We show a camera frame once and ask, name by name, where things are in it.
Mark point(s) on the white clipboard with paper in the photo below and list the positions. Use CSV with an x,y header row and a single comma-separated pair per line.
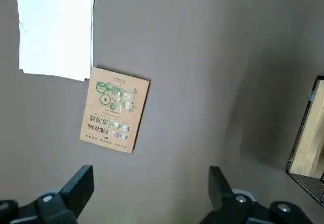
x,y
55,29

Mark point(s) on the brown paperback book green print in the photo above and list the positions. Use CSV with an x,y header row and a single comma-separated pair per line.
x,y
114,112

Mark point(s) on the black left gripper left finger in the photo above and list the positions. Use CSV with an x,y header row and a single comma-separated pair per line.
x,y
73,191

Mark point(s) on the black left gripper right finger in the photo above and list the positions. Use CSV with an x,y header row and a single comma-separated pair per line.
x,y
220,191

